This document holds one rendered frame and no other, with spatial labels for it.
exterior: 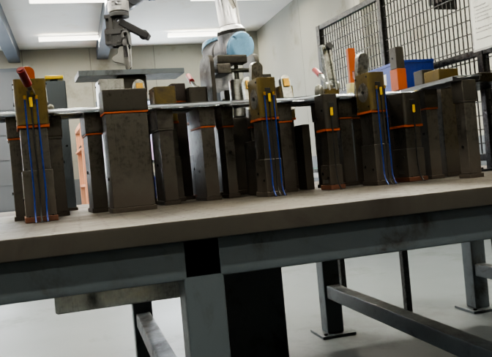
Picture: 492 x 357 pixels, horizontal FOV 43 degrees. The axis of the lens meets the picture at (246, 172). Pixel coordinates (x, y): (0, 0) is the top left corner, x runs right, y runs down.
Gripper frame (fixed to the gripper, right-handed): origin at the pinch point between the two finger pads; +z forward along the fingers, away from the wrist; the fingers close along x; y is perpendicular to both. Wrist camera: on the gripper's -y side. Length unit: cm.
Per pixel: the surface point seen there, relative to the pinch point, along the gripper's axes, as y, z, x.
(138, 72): -4.0, 2.3, 6.1
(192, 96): -22.1, 12.9, 11.1
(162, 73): -11.9, 3.0, 2.8
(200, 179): -24, 41, 27
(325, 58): -71, 1, -6
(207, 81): -27.5, 7.7, 5.8
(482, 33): -129, -3, -8
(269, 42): -96, -179, -871
